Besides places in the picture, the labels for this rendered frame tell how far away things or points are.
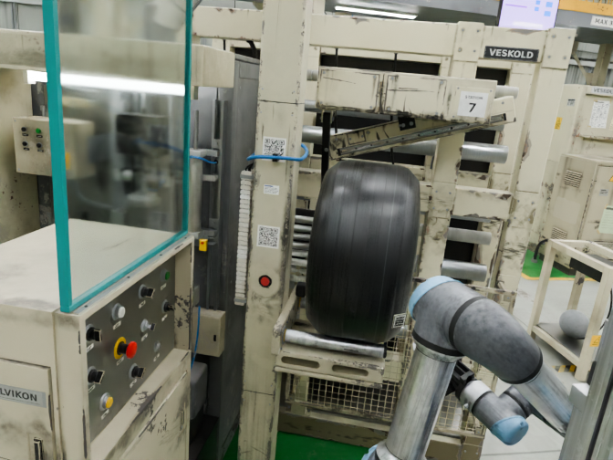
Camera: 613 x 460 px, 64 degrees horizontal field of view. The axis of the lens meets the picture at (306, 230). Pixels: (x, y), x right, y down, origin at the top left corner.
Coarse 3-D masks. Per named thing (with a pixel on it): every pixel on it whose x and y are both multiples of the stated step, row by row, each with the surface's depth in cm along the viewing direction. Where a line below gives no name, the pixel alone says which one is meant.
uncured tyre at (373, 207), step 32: (352, 160) 161; (320, 192) 149; (352, 192) 144; (384, 192) 143; (416, 192) 148; (320, 224) 142; (352, 224) 139; (384, 224) 138; (416, 224) 141; (320, 256) 140; (352, 256) 138; (384, 256) 137; (320, 288) 142; (352, 288) 140; (384, 288) 138; (320, 320) 150; (352, 320) 146; (384, 320) 143
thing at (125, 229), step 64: (64, 0) 79; (128, 0) 97; (64, 64) 81; (128, 64) 100; (64, 128) 83; (128, 128) 103; (64, 192) 84; (128, 192) 107; (64, 256) 87; (128, 256) 110
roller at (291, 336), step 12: (288, 336) 163; (300, 336) 162; (312, 336) 162; (324, 336) 162; (324, 348) 162; (336, 348) 161; (348, 348) 160; (360, 348) 159; (372, 348) 159; (384, 348) 159
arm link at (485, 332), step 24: (480, 312) 88; (504, 312) 89; (456, 336) 90; (480, 336) 87; (504, 336) 86; (528, 336) 88; (480, 360) 88; (504, 360) 86; (528, 360) 86; (528, 384) 91; (552, 384) 93; (552, 408) 96
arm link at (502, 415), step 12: (480, 396) 118; (492, 396) 118; (504, 396) 117; (480, 408) 117; (492, 408) 115; (504, 408) 114; (516, 408) 114; (480, 420) 118; (492, 420) 114; (504, 420) 112; (516, 420) 112; (492, 432) 115; (504, 432) 112; (516, 432) 111
